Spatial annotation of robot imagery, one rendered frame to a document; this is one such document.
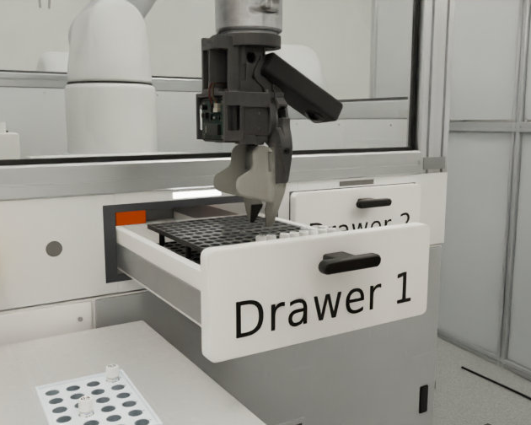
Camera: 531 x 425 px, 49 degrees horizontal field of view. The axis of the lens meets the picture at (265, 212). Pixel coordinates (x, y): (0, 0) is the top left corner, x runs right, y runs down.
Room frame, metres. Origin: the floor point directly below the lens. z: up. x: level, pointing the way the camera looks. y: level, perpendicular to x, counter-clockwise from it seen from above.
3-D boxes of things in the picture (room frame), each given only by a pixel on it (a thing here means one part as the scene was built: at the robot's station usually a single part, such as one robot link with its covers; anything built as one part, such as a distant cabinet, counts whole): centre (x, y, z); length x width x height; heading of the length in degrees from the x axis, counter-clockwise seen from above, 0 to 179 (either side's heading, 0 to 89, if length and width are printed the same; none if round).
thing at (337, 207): (1.05, -0.17, 0.87); 0.29 x 0.02 x 0.11; 121
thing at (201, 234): (0.78, 0.04, 0.87); 0.22 x 0.18 x 0.06; 31
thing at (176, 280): (0.79, 0.04, 0.86); 0.40 x 0.26 x 0.06; 31
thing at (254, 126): (0.67, 0.02, 1.08); 0.09 x 0.08 x 0.12; 121
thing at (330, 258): (0.59, -0.08, 0.91); 0.07 x 0.04 x 0.01; 121
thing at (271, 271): (0.61, -0.07, 0.87); 0.29 x 0.02 x 0.11; 121
